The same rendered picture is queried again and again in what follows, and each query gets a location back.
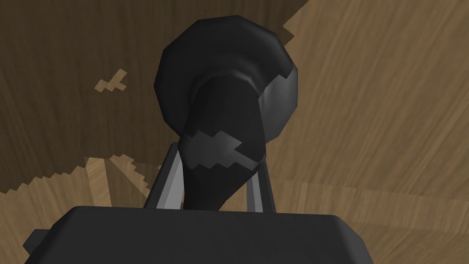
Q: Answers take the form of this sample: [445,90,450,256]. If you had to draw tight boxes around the black door handle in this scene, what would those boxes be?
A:
[153,15,299,212]

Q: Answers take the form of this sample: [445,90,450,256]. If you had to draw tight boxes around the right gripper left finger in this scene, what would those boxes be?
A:
[143,141,185,210]

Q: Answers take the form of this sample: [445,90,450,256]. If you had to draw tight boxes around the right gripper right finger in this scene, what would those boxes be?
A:
[245,155,277,213]

